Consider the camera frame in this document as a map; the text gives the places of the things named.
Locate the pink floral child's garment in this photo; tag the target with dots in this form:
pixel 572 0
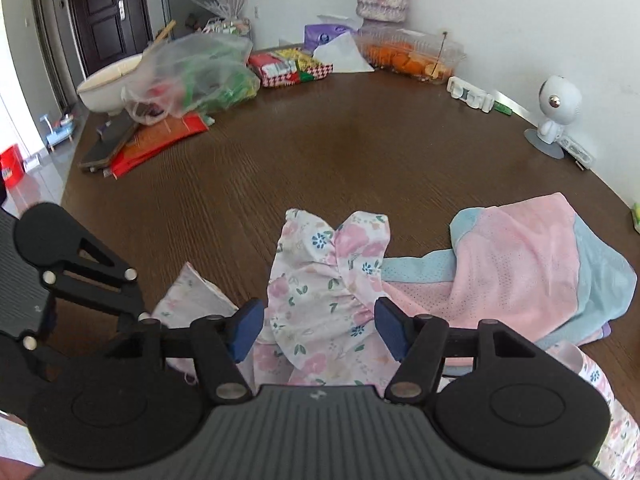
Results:
pixel 319 327

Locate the red paper bag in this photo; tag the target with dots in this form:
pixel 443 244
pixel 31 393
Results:
pixel 150 141

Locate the red bucket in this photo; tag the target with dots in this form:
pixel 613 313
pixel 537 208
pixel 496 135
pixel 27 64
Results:
pixel 12 166

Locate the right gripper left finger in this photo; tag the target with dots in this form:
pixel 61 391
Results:
pixel 219 344

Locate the clear plastic bag with items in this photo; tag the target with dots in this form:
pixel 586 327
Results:
pixel 201 73

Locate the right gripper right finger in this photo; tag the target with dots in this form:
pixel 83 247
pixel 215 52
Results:
pixel 418 344

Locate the clear box of oranges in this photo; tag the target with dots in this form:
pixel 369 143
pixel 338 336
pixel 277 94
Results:
pixel 421 56

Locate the pink and blue mesh garment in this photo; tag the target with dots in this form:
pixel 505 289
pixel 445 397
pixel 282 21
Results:
pixel 533 265

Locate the dark brown door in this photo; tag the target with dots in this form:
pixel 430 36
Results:
pixel 109 30

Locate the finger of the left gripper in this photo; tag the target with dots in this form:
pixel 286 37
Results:
pixel 74 265

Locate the white robot-shaped camera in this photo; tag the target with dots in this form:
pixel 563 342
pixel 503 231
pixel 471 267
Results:
pixel 559 101

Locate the green tissue pack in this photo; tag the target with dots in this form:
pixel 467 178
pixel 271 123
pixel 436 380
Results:
pixel 635 215

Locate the white power strip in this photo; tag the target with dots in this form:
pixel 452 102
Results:
pixel 578 152

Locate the purple tissue pack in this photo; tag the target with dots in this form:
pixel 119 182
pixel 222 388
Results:
pixel 319 34

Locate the red checkered snack tray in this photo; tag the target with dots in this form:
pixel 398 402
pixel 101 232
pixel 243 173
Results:
pixel 287 67

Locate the white bowl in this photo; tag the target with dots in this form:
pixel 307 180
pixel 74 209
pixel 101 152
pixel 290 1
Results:
pixel 102 91

